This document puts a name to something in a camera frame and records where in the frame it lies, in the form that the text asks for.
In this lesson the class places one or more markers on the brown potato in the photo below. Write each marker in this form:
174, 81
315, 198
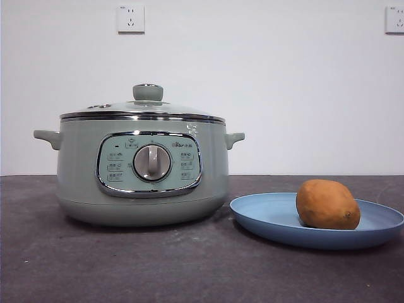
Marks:
326, 205

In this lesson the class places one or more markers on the pale green electric steamer pot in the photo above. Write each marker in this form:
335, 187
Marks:
79, 164

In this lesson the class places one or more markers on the glass lid with green knob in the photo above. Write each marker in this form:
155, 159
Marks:
147, 92

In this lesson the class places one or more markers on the blue round plate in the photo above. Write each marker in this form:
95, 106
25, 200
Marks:
268, 211

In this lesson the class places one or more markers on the white wall socket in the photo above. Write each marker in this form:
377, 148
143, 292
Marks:
396, 19
131, 19

